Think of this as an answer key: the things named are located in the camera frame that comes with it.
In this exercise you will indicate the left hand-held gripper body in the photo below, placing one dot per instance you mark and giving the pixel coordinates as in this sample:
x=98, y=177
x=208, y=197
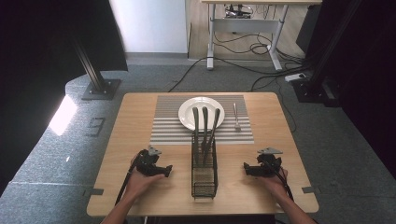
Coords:
x=145, y=162

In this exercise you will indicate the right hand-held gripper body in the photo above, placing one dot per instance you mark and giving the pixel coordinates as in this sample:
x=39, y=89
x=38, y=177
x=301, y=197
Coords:
x=268, y=163

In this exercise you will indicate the person's left hand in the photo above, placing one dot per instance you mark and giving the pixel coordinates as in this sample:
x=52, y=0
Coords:
x=140, y=183

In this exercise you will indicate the person's right hand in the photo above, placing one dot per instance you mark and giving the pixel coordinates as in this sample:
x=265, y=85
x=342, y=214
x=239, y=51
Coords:
x=275, y=185

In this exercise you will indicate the grey striped placemat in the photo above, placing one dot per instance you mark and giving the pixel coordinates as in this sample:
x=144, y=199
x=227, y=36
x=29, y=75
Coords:
x=168, y=130

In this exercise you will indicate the grey tape patch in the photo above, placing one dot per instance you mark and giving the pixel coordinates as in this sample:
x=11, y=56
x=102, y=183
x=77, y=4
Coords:
x=92, y=192
x=310, y=189

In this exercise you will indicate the silver fork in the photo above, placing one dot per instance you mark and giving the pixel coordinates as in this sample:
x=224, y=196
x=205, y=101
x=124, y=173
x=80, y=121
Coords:
x=236, y=116

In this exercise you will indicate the grey floor socket cover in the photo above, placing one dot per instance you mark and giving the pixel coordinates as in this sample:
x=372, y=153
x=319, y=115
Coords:
x=96, y=126

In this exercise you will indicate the white round plate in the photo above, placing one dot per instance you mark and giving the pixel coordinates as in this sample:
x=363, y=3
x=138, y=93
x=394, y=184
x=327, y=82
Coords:
x=190, y=109

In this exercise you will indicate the white power strip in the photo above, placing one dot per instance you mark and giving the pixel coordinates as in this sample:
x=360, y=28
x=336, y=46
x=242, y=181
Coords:
x=295, y=76

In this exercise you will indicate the black metal stand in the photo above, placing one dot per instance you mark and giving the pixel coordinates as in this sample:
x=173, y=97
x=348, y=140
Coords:
x=323, y=65
x=96, y=81

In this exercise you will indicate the black curtain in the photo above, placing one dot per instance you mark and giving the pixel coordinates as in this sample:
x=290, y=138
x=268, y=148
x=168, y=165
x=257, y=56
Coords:
x=373, y=77
x=37, y=62

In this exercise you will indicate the white-legged wooden desk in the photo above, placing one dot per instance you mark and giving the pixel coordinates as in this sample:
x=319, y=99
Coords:
x=246, y=25

